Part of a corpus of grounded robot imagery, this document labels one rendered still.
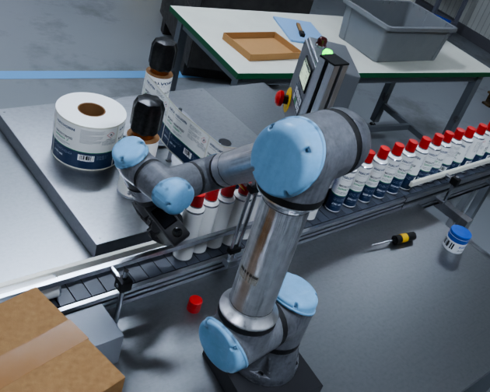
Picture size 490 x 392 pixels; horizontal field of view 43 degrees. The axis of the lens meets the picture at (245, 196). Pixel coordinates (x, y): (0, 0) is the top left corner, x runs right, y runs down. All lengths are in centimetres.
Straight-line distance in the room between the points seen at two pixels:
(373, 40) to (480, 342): 208
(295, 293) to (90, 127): 80
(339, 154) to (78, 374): 53
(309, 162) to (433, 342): 96
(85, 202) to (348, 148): 92
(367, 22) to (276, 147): 267
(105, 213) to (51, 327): 67
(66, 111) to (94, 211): 31
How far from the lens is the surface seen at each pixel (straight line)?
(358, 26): 363
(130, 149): 130
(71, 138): 180
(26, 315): 110
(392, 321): 177
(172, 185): 124
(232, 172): 125
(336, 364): 158
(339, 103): 136
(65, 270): 148
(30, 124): 203
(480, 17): 787
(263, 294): 111
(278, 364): 137
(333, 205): 195
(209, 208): 154
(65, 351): 106
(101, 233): 164
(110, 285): 150
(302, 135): 92
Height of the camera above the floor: 194
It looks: 34 degrees down
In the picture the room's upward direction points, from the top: 18 degrees clockwise
